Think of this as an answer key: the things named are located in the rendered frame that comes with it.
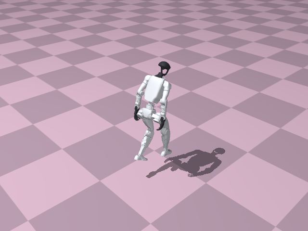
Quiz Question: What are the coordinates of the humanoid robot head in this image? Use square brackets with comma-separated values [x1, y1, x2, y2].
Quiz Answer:
[155, 61, 170, 78]

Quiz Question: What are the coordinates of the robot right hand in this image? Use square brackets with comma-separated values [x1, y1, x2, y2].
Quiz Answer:
[157, 117, 165, 130]

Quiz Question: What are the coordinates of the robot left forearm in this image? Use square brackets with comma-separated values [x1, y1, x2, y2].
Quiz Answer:
[135, 93, 142, 109]

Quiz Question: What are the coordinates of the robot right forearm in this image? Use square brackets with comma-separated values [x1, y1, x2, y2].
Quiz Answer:
[160, 99, 167, 120]

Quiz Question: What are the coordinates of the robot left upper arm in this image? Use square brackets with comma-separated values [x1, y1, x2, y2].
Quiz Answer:
[137, 75, 151, 96]

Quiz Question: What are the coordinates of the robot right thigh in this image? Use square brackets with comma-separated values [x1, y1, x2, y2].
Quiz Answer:
[151, 112, 169, 135]

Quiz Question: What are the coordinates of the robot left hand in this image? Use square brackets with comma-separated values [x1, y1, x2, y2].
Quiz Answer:
[134, 106, 140, 121]

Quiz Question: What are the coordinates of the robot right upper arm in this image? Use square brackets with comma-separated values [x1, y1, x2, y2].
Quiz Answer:
[160, 81, 172, 105]

